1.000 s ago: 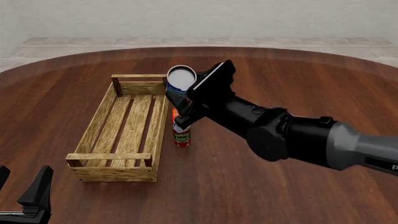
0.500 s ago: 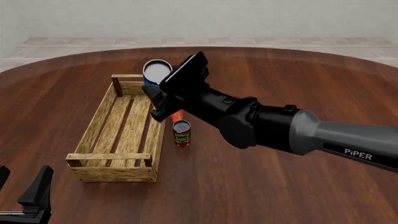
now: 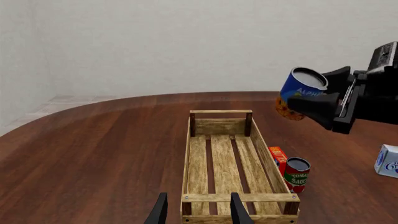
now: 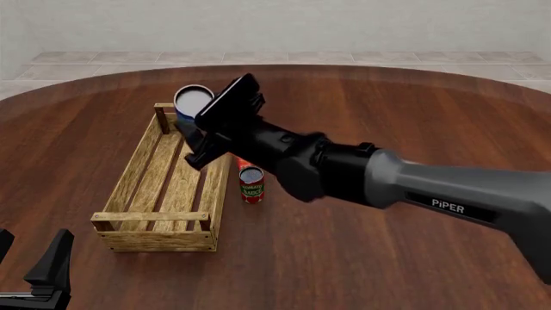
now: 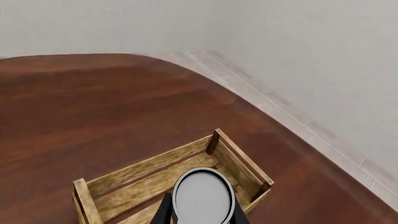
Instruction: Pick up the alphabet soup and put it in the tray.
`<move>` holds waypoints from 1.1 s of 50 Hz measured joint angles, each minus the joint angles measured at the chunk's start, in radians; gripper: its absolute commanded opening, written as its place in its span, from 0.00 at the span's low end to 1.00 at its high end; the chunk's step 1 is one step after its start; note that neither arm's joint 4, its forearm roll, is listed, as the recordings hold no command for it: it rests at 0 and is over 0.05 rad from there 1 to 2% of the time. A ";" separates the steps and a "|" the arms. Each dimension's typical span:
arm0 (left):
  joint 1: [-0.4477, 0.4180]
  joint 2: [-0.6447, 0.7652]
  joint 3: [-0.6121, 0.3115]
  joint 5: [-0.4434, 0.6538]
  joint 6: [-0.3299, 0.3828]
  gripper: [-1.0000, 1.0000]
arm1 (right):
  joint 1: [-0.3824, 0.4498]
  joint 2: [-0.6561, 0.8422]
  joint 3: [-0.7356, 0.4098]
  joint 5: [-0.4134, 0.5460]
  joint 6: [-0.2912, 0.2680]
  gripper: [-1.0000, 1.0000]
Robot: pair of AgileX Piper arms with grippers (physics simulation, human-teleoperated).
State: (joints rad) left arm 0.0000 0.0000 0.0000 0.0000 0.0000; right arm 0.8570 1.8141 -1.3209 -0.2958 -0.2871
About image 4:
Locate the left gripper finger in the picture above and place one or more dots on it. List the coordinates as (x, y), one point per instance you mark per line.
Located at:
(4, 242)
(51, 264)

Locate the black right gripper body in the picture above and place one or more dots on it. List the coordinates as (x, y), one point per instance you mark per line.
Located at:
(211, 148)

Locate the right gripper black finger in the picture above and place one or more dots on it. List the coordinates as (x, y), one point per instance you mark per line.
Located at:
(191, 135)

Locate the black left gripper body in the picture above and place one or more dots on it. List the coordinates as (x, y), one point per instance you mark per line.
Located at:
(39, 300)

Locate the blue tin with white lid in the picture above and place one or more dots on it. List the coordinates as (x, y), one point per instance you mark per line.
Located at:
(189, 98)

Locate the grey and black right arm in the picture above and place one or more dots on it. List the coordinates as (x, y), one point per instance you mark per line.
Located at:
(430, 187)

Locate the wooden slat tray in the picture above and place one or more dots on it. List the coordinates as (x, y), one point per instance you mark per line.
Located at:
(172, 193)

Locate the flat black plate on stalk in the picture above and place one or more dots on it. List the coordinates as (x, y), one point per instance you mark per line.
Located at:
(224, 100)

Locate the red tomato sauce tin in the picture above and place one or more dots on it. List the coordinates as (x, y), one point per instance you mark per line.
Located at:
(251, 189)

